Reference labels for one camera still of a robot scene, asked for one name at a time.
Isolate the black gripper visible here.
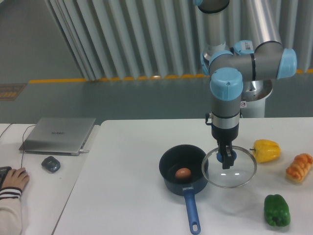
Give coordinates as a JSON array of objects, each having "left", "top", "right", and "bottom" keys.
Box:
[{"left": 211, "top": 124, "right": 239, "bottom": 169}]

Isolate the glass pot lid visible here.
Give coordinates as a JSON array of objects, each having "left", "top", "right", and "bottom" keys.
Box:
[{"left": 201, "top": 146, "right": 257, "bottom": 188}]

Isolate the striped sleeve forearm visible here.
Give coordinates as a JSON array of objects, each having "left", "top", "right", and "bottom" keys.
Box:
[{"left": 0, "top": 187, "right": 22, "bottom": 235}]

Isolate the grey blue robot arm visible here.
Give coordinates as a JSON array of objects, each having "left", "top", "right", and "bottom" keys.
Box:
[{"left": 202, "top": 0, "right": 297, "bottom": 169}]

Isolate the person's hand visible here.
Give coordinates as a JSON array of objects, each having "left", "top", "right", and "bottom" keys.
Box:
[{"left": 1, "top": 167, "right": 30, "bottom": 191}]

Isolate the dark blue saucepan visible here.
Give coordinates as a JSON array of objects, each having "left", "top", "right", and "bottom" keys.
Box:
[{"left": 159, "top": 144, "right": 208, "bottom": 235}]

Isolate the yellow bell pepper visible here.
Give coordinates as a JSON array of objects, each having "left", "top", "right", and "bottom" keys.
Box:
[{"left": 250, "top": 139, "right": 281, "bottom": 163}]

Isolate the brown egg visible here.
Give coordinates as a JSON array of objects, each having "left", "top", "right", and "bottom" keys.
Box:
[{"left": 175, "top": 167, "right": 192, "bottom": 180}]

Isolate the green bell pepper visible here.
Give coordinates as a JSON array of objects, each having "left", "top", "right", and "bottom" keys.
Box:
[{"left": 264, "top": 194, "right": 291, "bottom": 227}]

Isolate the orange bread roll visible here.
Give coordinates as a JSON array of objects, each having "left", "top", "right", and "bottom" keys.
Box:
[{"left": 285, "top": 153, "right": 313, "bottom": 184}]

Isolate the white corrugated partition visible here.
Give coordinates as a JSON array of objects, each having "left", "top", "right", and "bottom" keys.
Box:
[{"left": 47, "top": 0, "right": 313, "bottom": 81}]

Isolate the silver laptop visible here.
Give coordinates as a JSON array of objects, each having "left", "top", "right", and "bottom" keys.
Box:
[{"left": 19, "top": 117, "right": 96, "bottom": 156}]

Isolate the dark computer mouse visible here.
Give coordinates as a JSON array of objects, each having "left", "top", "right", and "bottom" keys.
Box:
[{"left": 41, "top": 156, "right": 61, "bottom": 173}]

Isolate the black keyboard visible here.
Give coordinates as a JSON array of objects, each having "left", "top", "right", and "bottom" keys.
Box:
[{"left": 0, "top": 166, "right": 12, "bottom": 187}]

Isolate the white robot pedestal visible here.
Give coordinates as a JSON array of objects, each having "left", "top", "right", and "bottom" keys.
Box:
[{"left": 241, "top": 80, "right": 273, "bottom": 118}]

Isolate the black laptop cable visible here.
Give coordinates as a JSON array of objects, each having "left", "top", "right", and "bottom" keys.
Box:
[{"left": 0, "top": 123, "right": 37, "bottom": 172}]

